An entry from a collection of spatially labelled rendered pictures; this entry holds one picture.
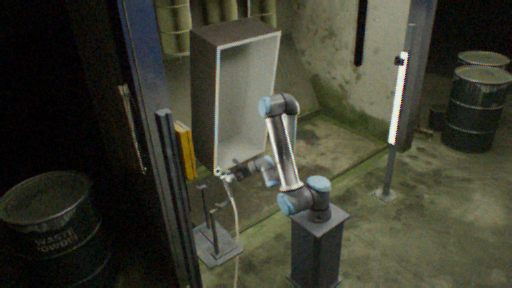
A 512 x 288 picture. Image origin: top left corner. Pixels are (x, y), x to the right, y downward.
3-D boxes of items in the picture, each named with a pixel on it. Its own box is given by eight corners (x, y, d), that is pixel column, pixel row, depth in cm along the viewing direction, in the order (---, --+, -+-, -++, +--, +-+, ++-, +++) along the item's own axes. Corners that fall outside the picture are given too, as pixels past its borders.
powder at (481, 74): (461, 65, 425) (461, 64, 424) (513, 73, 395) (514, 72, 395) (450, 78, 388) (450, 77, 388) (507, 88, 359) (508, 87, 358)
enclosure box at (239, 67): (192, 154, 340) (189, 29, 266) (242, 132, 373) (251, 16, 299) (213, 175, 320) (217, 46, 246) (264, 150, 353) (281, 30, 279)
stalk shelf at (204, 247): (181, 238, 210) (181, 236, 209) (214, 220, 221) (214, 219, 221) (210, 270, 188) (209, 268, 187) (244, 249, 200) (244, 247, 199)
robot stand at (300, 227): (343, 280, 271) (350, 215, 240) (314, 303, 255) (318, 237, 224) (313, 257, 292) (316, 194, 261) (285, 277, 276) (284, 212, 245)
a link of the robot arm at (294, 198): (315, 210, 224) (286, 91, 218) (290, 219, 217) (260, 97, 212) (302, 206, 238) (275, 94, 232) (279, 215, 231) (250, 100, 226)
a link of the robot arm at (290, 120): (293, 86, 231) (290, 171, 268) (276, 90, 226) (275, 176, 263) (303, 93, 222) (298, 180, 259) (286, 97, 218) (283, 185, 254)
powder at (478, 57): (517, 60, 431) (517, 59, 430) (491, 69, 409) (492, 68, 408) (475, 51, 472) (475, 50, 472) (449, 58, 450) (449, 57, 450)
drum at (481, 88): (445, 128, 469) (460, 62, 426) (495, 140, 437) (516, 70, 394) (433, 147, 429) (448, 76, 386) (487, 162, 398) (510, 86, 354)
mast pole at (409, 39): (381, 195, 357) (407, 24, 277) (384, 192, 360) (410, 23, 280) (386, 197, 354) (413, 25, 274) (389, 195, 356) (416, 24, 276)
